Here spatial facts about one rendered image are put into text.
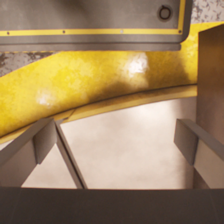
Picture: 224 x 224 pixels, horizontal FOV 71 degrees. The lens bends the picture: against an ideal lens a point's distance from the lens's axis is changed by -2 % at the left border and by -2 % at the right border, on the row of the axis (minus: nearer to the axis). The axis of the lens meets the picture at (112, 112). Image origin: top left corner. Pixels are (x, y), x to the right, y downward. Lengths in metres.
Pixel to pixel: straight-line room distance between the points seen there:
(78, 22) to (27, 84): 0.51
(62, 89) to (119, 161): 0.47
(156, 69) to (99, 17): 0.43
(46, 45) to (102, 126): 0.30
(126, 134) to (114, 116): 0.08
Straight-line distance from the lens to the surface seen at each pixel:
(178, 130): 0.16
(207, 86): 0.50
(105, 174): 0.63
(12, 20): 0.57
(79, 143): 0.57
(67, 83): 0.84
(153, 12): 0.51
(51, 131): 0.16
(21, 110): 0.98
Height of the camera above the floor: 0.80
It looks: 72 degrees down
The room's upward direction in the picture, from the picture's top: 177 degrees counter-clockwise
